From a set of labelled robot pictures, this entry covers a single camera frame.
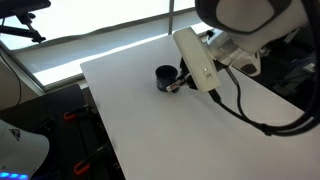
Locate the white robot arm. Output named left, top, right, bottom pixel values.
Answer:
left=173, top=0, right=319, bottom=92

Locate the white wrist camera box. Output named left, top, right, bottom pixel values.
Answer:
left=173, top=27, right=221, bottom=93

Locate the orange handled clamp near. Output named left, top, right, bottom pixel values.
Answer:
left=73, top=143, right=110, bottom=176

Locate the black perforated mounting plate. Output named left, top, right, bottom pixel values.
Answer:
left=31, top=106, right=118, bottom=180

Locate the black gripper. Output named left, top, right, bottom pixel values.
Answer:
left=177, top=58, right=198, bottom=90

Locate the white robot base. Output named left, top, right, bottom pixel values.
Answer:
left=0, top=120, right=50, bottom=180

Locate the black camera tripod mount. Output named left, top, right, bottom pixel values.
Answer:
left=0, top=0, right=51, bottom=43

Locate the dark teal enamel mug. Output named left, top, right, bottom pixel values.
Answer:
left=155, top=65, right=178, bottom=92

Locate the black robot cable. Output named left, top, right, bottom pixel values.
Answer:
left=209, top=0, right=320, bottom=137

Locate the orange handled clamp far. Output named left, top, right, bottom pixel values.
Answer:
left=63, top=104, right=92, bottom=121

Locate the orange handled clamp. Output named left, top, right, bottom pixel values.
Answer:
left=63, top=104, right=92, bottom=121
left=73, top=143, right=110, bottom=176

